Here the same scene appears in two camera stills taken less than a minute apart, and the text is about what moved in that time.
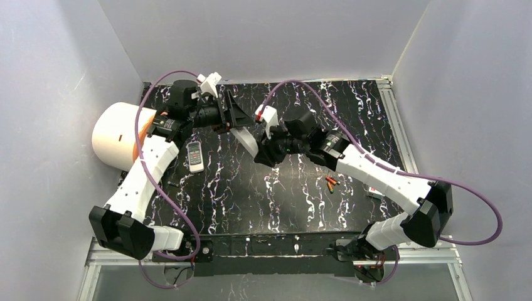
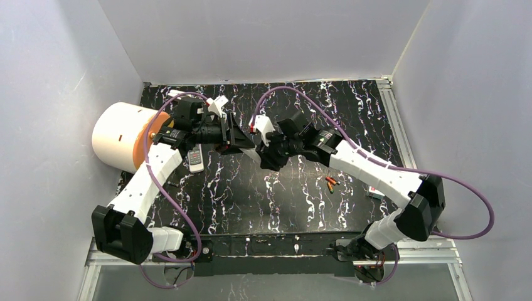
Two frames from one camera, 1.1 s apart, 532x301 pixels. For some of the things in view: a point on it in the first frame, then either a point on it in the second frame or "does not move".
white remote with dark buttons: x=195 y=156 does not move
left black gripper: x=226 y=110 -> x=226 y=133
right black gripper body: x=268 y=152 does not move
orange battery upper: x=332 y=181 does not move
